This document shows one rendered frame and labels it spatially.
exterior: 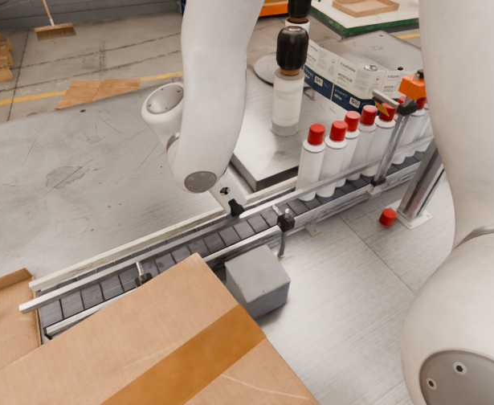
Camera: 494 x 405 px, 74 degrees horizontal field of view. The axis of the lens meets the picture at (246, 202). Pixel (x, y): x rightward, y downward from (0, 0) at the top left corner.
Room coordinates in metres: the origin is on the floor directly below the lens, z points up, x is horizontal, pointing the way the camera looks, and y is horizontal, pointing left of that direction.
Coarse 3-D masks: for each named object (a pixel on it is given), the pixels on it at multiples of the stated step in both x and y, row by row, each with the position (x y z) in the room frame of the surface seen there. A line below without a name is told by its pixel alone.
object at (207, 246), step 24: (288, 192) 0.60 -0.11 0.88; (336, 192) 0.60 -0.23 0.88; (264, 216) 0.52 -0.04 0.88; (168, 240) 0.44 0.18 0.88; (216, 240) 0.44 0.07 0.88; (240, 240) 0.45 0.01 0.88; (144, 264) 0.38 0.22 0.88; (168, 264) 0.38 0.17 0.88; (48, 288) 0.32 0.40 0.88; (96, 288) 0.32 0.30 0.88; (120, 288) 0.32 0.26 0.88; (48, 312) 0.27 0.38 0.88; (72, 312) 0.27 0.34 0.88
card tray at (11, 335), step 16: (16, 272) 0.37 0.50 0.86; (0, 288) 0.35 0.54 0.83; (16, 288) 0.35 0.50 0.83; (0, 304) 0.31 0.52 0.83; (16, 304) 0.31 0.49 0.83; (0, 320) 0.28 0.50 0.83; (16, 320) 0.28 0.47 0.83; (32, 320) 0.28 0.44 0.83; (0, 336) 0.25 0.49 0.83; (16, 336) 0.25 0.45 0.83; (32, 336) 0.25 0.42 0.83; (0, 352) 0.22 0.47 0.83; (16, 352) 0.22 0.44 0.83; (0, 368) 0.19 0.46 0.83
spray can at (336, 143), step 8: (336, 128) 0.59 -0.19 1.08; (344, 128) 0.59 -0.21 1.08; (328, 136) 0.61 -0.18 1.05; (336, 136) 0.59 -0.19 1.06; (344, 136) 0.59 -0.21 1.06; (328, 144) 0.59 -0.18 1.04; (336, 144) 0.58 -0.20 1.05; (344, 144) 0.59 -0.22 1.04; (328, 152) 0.58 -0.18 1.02; (336, 152) 0.58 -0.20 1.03; (344, 152) 0.59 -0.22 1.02; (328, 160) 0.58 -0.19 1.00; (336, 160) 0.58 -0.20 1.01; (328, 168) 0.58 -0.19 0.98; (336, 168) 0.58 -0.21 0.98; (320, 176) 0.59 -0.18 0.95; (328, 176) 0.58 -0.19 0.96; (320, 192) 0.58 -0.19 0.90; (328, 192) 0.58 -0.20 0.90
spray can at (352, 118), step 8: (352, 112) 0.65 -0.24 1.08; (344, 120) 0.64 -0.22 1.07; (352, 120) 0.62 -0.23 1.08; (352, 128) 0.62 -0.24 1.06; (352, 136) 0.62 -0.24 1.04; (352, 144) 0.62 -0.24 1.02; (352, 152) 0.62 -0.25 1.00; (344, 160) 0.61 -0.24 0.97; (344, 168) 0.61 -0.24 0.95; (336, 184) 0.61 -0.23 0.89; (344, 184) 0.62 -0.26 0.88
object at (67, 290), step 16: (416, 144) 0.70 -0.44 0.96; (336, 176) 0.57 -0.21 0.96; (304, 192) 0.52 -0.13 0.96; (256, 208) 0.47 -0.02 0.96; (224, 224) 0.43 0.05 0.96; (176, 240) 0.38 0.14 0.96; (192, 240) 0.39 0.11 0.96; (144, 256) 0.35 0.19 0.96; (112, 272) 0.31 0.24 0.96; (64, 288) 0.28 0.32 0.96; (80, 288) 0.29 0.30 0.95; (32, 304) 0.25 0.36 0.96
